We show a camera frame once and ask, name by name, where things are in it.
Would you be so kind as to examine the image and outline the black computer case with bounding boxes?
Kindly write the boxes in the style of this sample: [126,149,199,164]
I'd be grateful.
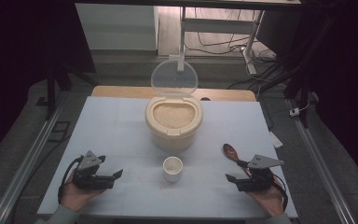
[255,9,303,58]

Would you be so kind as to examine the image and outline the white cup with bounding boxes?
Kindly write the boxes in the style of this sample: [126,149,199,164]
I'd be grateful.
[162,156,184,183]

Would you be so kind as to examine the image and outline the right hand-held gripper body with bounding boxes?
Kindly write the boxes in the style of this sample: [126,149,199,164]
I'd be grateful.
[235,154,285,192]

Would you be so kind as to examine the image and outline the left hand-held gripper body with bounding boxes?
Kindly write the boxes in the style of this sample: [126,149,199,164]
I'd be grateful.
[71,150,117,191]

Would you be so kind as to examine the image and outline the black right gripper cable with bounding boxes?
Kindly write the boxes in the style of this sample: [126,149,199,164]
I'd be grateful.
[270,173,290,213]

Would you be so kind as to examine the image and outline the white desk frame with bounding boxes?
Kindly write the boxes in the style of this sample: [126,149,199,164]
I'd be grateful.
[176,6,266,76]

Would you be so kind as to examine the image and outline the rice cooker with lid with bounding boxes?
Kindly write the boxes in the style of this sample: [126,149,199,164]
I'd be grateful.
[145,55,204,153]

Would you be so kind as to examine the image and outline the black floor plate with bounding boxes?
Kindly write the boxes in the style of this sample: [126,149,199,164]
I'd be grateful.
[48,120,72,144]

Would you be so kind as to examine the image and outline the wooden table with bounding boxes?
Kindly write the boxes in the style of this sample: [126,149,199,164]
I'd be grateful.
[91,85,257,103]

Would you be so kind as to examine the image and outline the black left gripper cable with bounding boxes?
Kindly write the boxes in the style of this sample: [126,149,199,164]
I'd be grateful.
[57,156,84,205]

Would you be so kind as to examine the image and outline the person's left hand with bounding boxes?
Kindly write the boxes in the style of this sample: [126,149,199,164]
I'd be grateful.
[60,173,107,213]

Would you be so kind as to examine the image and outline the white board table cover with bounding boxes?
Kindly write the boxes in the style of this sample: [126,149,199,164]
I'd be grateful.
[36,95,299,219]

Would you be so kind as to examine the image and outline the black metal stand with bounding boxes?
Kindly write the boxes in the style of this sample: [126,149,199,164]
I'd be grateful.
[282,0,320,129]

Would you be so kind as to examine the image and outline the black tripod stand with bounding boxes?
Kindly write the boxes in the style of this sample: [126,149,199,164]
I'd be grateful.
[44,60,98,121]

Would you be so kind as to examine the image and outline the brown wooden spoon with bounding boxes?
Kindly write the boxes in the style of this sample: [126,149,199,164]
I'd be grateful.
[222,143,254,179]

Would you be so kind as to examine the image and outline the uncooked rice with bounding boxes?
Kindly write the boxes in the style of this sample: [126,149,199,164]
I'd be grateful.
[152,102,197,130]

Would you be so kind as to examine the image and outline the aluminium rail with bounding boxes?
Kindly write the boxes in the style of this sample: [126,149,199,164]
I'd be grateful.
[0,92,69,224]
[286,98,358,224]

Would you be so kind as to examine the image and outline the white cabinet panel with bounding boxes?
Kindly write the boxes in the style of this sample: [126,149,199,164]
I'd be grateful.
[75,3,159,51]

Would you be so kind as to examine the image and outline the black floor cables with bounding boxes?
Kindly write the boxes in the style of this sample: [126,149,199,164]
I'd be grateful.
[184,8,288,91]

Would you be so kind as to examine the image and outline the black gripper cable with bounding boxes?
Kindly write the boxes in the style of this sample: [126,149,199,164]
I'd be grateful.
[270,173,290,213]
[57,156,84,205]

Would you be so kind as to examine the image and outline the white paper label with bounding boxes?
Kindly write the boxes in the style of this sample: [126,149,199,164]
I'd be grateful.
[268,131,284,149]

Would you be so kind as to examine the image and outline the person's right hand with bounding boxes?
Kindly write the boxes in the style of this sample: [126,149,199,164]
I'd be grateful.
[246,181,286,217]

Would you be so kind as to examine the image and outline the dark curtain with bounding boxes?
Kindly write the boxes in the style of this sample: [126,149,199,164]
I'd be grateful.
[0,0,97,167]
[301,0,358,190]

